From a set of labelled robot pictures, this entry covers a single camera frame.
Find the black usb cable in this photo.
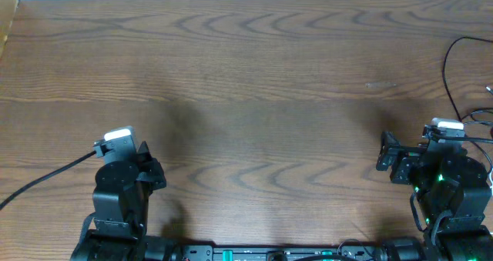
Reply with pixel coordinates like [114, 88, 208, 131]
[441, 35, 493, 123]

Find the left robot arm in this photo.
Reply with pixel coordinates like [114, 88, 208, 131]
[70, 138, 173, 260]

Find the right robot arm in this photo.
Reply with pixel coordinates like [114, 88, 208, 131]
[375, 130, 492, 261]

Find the clear tape strip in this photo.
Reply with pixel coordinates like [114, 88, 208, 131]
[365, 82, 397, 89]

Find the cardboard panel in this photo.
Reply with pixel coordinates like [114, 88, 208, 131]
[0, 0, 18, 55]

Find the right camera black cable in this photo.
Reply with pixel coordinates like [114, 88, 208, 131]
[422, 125, 493, 146]

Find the camera black cable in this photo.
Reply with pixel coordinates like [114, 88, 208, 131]
[422, 125, 493, 146]
[0, 139, 116, 212]

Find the left camera black cable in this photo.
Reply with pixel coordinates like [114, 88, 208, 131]
[0, 139, 116, 212]

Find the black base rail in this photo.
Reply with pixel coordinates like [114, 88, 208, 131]
[146, 236, 424, 261]

